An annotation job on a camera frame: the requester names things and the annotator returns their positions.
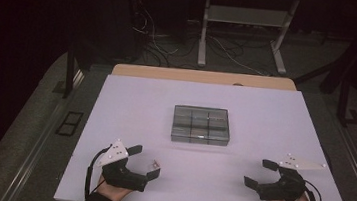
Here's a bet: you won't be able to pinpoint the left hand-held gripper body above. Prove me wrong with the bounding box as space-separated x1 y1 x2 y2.
93 136 153 194

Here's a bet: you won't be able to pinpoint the black metal stand leg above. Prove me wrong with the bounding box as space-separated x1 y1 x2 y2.
335 76 357 129

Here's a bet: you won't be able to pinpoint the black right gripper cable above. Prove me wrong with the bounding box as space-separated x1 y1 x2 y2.
301 178 325 201

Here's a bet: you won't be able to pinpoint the light wooden table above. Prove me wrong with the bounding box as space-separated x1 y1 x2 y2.
111 59 299 95

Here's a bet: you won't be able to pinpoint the black floor cables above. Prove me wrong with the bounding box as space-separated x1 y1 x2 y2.
141 26 274 78

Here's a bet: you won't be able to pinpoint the clear plastic compartment box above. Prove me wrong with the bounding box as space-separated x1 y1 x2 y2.
169 103 234 148

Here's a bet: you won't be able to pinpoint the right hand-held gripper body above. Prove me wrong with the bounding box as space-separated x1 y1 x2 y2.
254 150 329 201

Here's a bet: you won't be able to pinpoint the person's left hand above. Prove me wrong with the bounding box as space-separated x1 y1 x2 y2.
94 173 136 201

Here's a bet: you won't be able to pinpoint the white floor cable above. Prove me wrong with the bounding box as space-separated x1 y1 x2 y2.
126 0 185 57

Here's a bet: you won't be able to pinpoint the white metal stand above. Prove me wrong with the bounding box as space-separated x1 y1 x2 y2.
195 0 301 77

